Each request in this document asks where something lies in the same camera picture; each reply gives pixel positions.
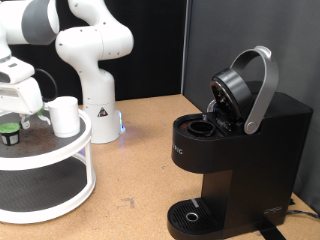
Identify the white two-tier turntable rack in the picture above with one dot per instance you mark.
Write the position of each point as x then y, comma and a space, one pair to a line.
50, 156

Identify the white mug with green tape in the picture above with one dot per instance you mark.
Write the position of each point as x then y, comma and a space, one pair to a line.
65, 116

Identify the black tape strip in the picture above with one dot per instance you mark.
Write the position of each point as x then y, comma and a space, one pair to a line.
271, 233

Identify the black Keurig coffee machine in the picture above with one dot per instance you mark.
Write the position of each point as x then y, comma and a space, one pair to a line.
253, 166

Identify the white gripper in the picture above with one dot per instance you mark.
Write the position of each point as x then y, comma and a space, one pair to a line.
20, 96

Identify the green lid coffee pod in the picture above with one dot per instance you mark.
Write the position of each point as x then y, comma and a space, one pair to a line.
10, 130

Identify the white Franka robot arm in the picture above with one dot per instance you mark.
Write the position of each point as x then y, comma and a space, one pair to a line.
96, 90

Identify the black curtain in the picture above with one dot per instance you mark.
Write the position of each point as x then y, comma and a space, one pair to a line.
156, 50

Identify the grey partition panel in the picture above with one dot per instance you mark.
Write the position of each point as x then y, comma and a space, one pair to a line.
233, 26

